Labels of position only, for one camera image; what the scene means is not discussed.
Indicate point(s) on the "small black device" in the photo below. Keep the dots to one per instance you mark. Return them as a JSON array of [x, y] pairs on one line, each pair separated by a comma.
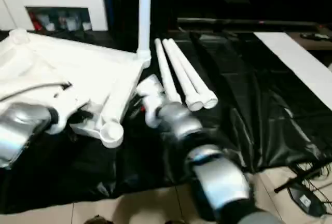
[[313, 36]]

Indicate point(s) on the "black tripod leg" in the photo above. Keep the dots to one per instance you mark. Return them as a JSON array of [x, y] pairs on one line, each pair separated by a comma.
[[298, 181]]

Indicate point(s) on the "black mat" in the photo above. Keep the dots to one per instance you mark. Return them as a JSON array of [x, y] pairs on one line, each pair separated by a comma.
[[246, 117]]

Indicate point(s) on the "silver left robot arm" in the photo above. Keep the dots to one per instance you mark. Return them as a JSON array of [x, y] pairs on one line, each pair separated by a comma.
[[20, 128]]

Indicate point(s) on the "white plastic table leg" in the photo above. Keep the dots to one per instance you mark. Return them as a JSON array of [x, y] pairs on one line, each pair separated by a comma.
[[166, 73], [144, 14], [186, 86], [202, 86]]

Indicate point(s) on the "black base with label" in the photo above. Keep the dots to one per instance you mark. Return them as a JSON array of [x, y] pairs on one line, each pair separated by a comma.
[[306, 199]]

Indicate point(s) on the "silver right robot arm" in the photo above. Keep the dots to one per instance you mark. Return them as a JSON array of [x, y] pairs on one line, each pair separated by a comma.
[[207, 161]]

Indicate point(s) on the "long black bar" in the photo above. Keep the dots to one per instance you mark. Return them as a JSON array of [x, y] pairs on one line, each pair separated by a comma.
[[246, 21]]

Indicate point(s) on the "white flat board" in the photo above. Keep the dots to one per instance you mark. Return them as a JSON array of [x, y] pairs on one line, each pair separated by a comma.
[[293, 60]]

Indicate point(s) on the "black robot foot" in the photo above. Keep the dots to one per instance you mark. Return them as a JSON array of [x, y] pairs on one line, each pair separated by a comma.
[[97, 220]]

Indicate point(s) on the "red packet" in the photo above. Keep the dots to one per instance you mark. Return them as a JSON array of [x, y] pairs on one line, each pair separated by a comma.
[[32, 21]]

